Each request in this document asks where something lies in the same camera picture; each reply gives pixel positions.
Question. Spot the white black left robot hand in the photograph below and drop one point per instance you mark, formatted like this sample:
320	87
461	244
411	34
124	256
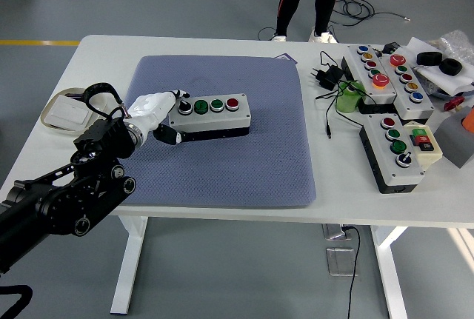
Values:
152	108

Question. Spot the grey four-button control box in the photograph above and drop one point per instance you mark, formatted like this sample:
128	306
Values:
222	119
405	174

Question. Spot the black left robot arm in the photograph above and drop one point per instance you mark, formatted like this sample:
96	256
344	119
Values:
55	200

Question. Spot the small black sticks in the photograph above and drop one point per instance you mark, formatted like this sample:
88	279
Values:
74	94

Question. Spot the grey-blue textured mat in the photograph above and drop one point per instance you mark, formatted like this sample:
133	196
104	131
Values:
222	171

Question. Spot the white oval tray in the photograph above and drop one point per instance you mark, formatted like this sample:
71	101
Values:
55	126

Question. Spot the yellow floor tape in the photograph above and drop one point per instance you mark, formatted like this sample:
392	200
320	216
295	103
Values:
37	42

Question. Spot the mat label tag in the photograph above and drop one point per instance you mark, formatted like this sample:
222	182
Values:
287	57

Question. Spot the white table leg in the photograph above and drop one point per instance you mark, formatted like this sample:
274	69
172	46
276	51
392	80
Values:
127	260
389	260

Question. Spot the person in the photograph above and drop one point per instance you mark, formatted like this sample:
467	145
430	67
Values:
292	0

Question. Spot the black power adapter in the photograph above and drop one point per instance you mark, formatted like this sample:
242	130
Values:
329	76

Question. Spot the green cylinder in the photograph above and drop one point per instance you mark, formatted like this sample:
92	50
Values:
346	102

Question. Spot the metal floor socket box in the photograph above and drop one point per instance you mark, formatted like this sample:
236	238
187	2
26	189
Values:
338	261

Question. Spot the small black connector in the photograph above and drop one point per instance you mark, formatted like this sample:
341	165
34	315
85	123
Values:
390	47

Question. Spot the grey block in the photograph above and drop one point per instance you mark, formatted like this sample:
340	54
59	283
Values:
452	137

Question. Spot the small red knob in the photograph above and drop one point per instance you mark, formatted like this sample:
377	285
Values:
453	104

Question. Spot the white paper sheet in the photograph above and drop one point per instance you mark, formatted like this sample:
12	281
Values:
455	82

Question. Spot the clear bubble wrap bag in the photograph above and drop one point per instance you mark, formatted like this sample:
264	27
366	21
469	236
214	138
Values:
459	43

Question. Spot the orange cylinder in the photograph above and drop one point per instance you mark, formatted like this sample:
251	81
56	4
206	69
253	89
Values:
469	121

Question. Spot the white wall switch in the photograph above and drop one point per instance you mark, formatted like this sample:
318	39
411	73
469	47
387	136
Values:
68	111

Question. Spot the beige two-button switch box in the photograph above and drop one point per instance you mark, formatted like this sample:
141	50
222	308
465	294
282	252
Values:
429	156

